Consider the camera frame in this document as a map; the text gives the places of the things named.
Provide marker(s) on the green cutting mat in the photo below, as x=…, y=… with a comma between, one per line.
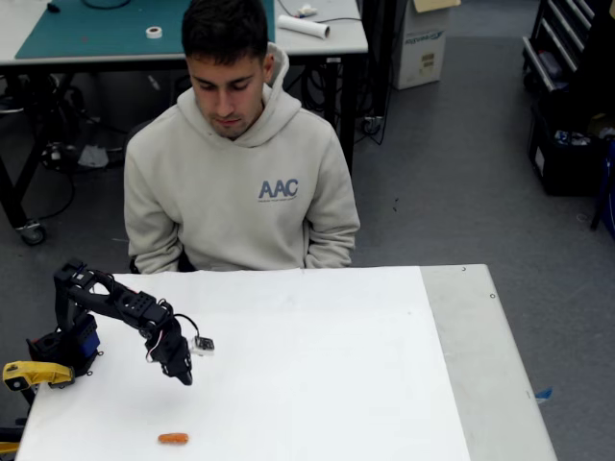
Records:
x=96, y=33

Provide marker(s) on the white tape roll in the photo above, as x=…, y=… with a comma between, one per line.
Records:
x=154, y=32

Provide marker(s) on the large white paper sheet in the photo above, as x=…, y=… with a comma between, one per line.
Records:
x=288, y=360

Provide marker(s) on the man in beige hoodie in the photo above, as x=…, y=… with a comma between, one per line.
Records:
x=230, y=192

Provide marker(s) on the manila folder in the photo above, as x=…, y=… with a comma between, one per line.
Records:
x=435, y=4

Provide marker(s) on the grey workbench with black legs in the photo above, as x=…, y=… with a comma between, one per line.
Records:
x=331, y=45

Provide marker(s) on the black storage bin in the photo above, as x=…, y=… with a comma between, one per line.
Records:
x=562, y=168

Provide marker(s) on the blue tape scrap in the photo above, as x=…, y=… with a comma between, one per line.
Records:
x=544, y=394

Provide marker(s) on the blue object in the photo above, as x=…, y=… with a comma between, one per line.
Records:
x=607, y=187

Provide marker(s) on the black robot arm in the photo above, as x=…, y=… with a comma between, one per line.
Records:
x=134, y=302

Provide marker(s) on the crumpled white tissue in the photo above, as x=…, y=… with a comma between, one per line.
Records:
x=306, y=9

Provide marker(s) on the small white wrist camera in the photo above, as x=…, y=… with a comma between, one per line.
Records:
x=203, y=344

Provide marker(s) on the orange baby carrot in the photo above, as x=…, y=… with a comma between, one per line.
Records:
x=173, y=438

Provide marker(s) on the black tool drawer cabinet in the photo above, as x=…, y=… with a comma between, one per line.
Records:
x=576, y=38

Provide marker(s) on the white paper roll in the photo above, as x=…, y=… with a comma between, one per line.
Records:
x=302, y=26

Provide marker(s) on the white cardboard box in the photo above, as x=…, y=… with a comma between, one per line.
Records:
x=420, y=48

